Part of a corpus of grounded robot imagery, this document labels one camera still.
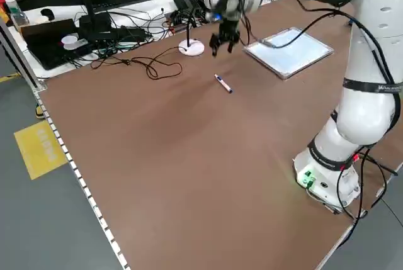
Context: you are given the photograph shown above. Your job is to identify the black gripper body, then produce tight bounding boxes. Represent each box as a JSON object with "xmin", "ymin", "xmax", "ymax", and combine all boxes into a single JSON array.
[{"xmin": 220, "ymin": 20, "xmax": 241, "ymax": 37}]

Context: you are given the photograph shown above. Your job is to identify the white blue whiteboard marker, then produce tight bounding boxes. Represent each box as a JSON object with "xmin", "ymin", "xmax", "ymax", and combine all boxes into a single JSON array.
[{"xmin": 213, "ymin": 74, "xmax": 234, "ymax": 94}]

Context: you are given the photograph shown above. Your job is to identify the white desk lamp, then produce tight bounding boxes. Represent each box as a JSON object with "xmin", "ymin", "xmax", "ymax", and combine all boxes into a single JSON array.
[{"xmin": 178, "ymin": 0, "xmax": 208, "ymax": 57}]

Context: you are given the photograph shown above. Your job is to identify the black power supply box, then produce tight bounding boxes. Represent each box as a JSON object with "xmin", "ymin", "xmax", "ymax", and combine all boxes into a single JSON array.
[{"xmin": 173, "ymin": 0, "xmax": 202, "ymax": 11}]

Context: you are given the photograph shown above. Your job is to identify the black power strip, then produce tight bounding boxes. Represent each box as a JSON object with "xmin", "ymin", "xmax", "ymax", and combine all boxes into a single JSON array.
[{"xmin": 93, "ymin": 27, "xmax": 149, "ymax": 47}]

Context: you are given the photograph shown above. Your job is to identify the white round disc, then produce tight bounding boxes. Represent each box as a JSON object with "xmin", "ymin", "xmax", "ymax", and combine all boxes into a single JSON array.
[
  {"xmin": 64, "ymin": 39, "xmax": 89, "ymax": 52},
  {"xmin": 61, "ymin": 33, "xmax": 79, "ymax": 46}
]

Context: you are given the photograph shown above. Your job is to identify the clear bottle green label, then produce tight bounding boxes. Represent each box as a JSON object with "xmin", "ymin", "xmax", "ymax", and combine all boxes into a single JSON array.
[{"xmin": 4, "ymin": 0, "xmax": 26, "ymax": 28}]

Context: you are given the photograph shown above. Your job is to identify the yellow floor sticker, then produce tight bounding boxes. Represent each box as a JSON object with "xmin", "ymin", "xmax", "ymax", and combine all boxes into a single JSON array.
[{"xmin": 13, "ymin": 121, "xmax": 69, "ymax": 181}]

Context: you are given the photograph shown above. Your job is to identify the white whiteboard silver frame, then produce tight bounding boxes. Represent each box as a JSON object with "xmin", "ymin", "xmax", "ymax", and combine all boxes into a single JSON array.
[{"xmin": 242, "ymin": 26, "xmax": 334, "ymax": 81}]

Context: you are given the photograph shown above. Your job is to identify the tangled black desk cables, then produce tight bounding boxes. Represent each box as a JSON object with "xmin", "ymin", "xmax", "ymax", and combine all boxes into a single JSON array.
[{"xmin": 94, "ymin": 8, "xmax": 208, "ymax": 60}]

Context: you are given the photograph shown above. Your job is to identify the black lamp cable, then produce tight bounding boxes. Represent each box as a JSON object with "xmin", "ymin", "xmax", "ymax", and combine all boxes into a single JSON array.
[{"xmin": 91, "ymin": 46, "xmax": 190, "ymax": 79}]

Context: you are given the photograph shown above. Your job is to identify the aluminium frame post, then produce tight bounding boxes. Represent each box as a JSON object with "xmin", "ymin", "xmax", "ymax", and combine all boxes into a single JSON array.
[{"xmin": 0, "ymin": 18, "xmax": 47, "ymax": 91}]

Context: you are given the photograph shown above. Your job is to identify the black base cable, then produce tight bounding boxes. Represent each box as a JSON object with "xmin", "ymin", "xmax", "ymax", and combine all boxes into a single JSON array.
[{"xmin": 336, "ymin": 145, "xmax": 403, "ymax": 230}]

